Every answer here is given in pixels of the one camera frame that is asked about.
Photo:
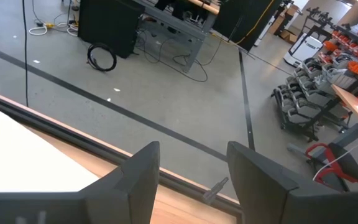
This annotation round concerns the small frame clamp lever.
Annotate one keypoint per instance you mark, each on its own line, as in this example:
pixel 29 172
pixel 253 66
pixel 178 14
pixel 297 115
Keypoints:
pixel 211 194

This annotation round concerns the brown cardboard box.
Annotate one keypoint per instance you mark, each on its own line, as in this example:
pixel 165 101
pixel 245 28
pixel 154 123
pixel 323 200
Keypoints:
pixel 288 36
pixel 277 25

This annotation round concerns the white folded cloth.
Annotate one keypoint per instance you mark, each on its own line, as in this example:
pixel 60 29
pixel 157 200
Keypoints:
pixel 26 155

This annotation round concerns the grey stacked chairs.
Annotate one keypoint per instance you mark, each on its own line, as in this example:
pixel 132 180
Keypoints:
pixel 306 109

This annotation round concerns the black cabinet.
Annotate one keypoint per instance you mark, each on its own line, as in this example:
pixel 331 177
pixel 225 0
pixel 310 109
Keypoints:
pixel 110 25

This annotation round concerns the black equipment rack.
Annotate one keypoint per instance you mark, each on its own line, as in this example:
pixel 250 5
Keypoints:
pixel 317 18

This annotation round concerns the wooden workbench grey legs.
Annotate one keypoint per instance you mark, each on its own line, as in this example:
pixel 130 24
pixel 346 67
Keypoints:
pixel 350 99

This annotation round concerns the shelf with orange bins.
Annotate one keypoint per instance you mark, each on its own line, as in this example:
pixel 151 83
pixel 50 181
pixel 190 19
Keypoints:
pixel 356 67

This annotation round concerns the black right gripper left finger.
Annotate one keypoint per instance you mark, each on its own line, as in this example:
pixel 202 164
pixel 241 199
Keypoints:
pixel 135 193

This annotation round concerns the white box machine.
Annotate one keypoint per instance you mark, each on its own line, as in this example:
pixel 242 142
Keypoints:
pixel 306 49

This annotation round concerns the black partition panels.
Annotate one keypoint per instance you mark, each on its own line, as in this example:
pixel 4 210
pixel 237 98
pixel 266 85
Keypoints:
pixel 244 18

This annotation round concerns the black aluminium table frame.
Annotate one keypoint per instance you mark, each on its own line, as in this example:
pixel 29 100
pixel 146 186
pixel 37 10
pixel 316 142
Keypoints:
pixel 73 141

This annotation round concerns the grey metal floor foot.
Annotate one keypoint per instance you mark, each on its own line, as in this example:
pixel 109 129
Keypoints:
pixel 297 148

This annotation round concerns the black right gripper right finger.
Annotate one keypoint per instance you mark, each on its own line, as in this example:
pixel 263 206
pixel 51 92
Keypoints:
pixel 256 193

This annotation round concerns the red and black stool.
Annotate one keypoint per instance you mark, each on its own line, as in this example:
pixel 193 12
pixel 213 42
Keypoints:
pixel 350 165

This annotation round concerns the grey metal desk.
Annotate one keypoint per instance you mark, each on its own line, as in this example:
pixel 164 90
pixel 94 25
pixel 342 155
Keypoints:
pixel 179 23

